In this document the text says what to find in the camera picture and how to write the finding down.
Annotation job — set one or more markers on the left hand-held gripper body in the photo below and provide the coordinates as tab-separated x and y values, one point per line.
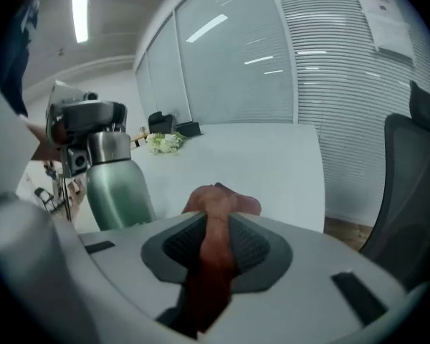
66	91

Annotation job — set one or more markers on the white flower bouquet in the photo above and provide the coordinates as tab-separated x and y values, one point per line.
166	143

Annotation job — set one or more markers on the person's dark clothing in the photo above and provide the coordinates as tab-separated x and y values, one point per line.
16	66

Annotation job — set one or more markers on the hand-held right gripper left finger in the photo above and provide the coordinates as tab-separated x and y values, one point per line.
122	260

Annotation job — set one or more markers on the ceiling light panel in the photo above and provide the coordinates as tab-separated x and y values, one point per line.
80	12

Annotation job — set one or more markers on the person's left forearm white sleeve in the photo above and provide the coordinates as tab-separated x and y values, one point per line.
3	138

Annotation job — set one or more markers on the black box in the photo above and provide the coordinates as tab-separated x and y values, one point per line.
189	129

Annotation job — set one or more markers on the black folding chair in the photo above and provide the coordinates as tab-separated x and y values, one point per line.
44	199

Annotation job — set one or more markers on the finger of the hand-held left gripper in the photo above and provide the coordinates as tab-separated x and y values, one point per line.
89	117

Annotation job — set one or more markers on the small wooden stand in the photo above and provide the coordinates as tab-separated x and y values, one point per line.
139	140

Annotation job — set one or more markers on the person's left hand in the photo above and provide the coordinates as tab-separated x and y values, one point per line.
44	147

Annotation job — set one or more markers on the white paper notice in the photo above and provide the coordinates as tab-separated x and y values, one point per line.
385	20

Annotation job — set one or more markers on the green metal drink container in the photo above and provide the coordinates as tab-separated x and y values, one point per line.
118	188

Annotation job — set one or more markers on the black mesh office chair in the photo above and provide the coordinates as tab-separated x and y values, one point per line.
408	192

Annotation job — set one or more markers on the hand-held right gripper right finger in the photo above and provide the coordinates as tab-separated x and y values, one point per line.
308	281

